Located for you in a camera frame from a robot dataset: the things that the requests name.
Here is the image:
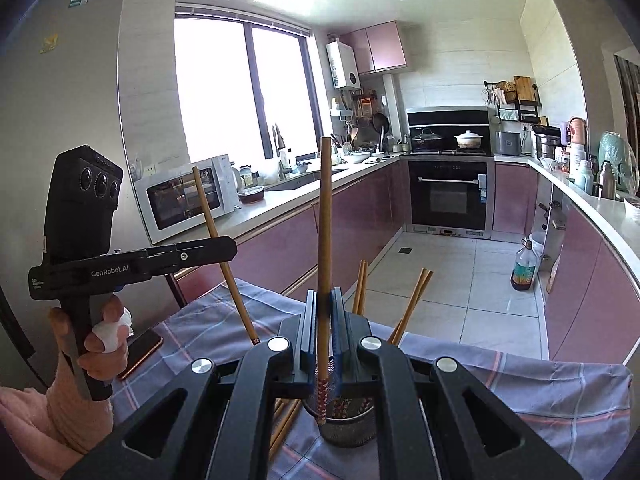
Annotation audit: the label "black built-in oven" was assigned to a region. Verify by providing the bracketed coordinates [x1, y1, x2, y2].
[407, 160, 489, 232]

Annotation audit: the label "stainless steel bottle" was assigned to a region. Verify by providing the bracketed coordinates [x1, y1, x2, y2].
[599, 161, 617, 200]

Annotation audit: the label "pink base cabinets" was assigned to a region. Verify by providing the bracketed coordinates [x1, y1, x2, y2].
[492, 162, 640, 367]
[175, 160, 412, 307]

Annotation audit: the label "white water heater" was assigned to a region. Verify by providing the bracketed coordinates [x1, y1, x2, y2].
[326, 40, 362, 91]

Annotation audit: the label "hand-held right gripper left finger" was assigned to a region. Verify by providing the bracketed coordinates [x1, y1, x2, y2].
[62, 287, 321, 480]

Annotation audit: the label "silver rice cooker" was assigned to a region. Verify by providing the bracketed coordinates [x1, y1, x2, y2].
[496, 131, 522, 156]

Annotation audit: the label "grey refrigerator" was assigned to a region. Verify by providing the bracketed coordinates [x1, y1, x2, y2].
[0, 0, 173, 411]

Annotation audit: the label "smartphone with orange case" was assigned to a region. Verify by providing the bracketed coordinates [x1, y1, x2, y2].
[117, 330, 165, 381]

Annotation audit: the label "stainless steel pot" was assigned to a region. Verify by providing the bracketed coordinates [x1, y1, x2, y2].
[532, 127, 561, 160]

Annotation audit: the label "white countertop oven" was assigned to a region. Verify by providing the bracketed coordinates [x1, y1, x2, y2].
[132, 154, 240, 246]

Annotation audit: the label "black mesh utensil holder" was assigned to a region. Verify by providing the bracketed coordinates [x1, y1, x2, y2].
[301, 360, 382, 449]

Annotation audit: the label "person's left hand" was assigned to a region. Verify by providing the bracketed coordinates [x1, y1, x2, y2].
[47, 294, 135, 404]

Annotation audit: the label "red-tipped bamboo chopstick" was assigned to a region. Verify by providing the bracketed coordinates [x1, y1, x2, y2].
[357, 260, 370, 317]
[352, 260, 364, 316]
[316, 136, 334, 426]
[192, 166, 262, 347]
[395, 270, 434, 349]
[387, 268, 427, 345]

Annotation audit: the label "white kitchen countertop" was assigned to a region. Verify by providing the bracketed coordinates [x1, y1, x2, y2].
[150, 152, 640, 281]

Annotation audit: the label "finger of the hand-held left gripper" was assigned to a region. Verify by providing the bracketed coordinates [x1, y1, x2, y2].
[150, 236, 238, 276]

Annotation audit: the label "pink thermos jug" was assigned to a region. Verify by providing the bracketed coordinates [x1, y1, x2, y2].
[567, 117, 589, 147]

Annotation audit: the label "green fan in plastic cover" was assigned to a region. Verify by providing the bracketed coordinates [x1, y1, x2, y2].
[599, 131, 640, 194]

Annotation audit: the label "blue checked tablecloth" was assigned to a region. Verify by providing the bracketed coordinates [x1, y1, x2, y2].
[107, 277, 633, 480]

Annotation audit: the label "kitchen sink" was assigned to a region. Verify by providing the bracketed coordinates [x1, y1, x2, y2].
[265, 167, 347, 192]

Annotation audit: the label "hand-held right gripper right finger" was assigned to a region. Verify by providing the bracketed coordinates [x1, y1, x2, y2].
[332, 287, 583, 480]

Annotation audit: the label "black wall rack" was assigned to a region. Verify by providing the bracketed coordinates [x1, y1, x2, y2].
[483, 76, 544, 124]

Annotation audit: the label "metal sink faucet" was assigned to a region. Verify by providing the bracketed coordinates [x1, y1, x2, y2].
[272, 122, 292, 181]

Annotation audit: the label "black wok with lid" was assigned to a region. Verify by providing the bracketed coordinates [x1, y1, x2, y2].
[410, 128, 444, 151]

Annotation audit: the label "kitchen window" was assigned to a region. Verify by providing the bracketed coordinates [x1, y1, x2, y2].
[174, 7, 322, 162]

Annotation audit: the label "pink wall cabinet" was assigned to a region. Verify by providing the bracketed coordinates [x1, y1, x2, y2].
[340, 21, 409, 77]

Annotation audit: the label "oil bottle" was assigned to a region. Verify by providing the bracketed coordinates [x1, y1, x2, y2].
[510, 239, 540, 292]

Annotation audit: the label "white casserole pot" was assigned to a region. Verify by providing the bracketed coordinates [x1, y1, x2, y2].
[454, 130, 487, 150]

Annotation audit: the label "black range hood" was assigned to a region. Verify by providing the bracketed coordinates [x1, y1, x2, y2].
[406, 106, 492, 140]

